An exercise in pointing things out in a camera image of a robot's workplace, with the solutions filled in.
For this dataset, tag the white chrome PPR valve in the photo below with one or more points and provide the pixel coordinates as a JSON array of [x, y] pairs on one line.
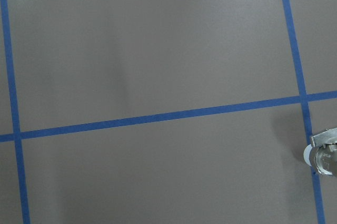
[[320, 154]]

